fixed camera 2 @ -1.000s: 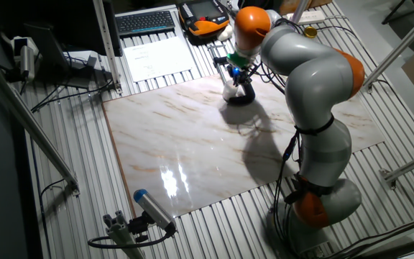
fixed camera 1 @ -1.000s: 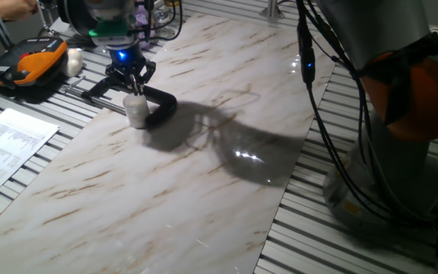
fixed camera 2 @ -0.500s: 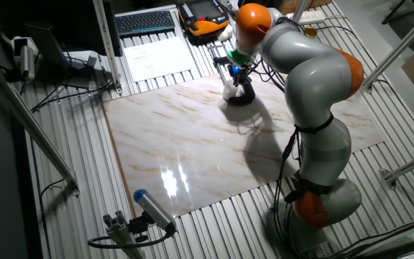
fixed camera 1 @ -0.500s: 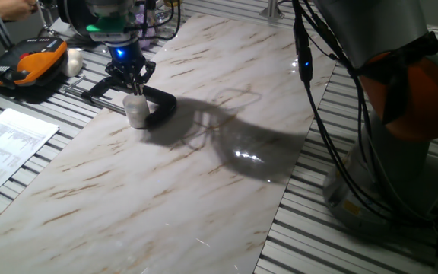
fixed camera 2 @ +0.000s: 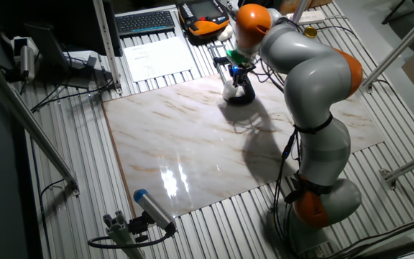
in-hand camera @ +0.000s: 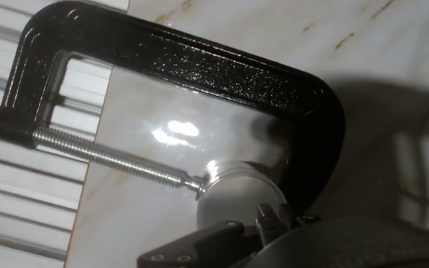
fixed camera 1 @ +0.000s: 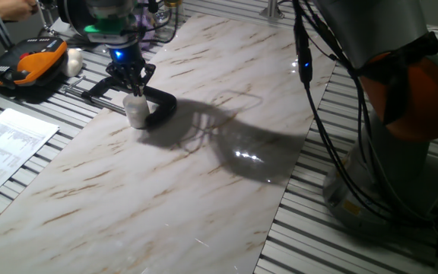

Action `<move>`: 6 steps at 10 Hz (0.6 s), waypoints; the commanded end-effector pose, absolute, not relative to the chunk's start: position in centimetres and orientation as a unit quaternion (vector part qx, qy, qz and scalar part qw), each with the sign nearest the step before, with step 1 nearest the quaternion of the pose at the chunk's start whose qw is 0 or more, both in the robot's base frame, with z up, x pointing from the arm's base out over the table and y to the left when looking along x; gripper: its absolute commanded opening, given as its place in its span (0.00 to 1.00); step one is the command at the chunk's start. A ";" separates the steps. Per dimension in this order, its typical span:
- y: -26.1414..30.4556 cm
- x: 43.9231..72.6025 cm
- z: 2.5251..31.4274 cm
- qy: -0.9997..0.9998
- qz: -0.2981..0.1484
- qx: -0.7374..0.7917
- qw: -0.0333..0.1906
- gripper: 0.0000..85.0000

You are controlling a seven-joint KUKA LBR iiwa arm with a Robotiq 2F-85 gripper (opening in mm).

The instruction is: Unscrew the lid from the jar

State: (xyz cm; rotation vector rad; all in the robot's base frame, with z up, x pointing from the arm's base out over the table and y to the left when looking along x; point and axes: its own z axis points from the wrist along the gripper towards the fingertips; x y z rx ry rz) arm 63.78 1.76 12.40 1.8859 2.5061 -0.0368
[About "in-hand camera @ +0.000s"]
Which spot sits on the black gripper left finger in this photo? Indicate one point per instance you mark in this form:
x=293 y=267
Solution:
x=199 y=247

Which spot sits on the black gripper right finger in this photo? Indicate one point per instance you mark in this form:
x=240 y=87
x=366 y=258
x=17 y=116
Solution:
x=289 y=223

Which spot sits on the black C-clamp with steel screw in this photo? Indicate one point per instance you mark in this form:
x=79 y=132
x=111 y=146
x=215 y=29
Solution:
x=199 y=63

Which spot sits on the marble pattern board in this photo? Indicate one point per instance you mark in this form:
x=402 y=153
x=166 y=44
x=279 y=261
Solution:
x=386 y=37

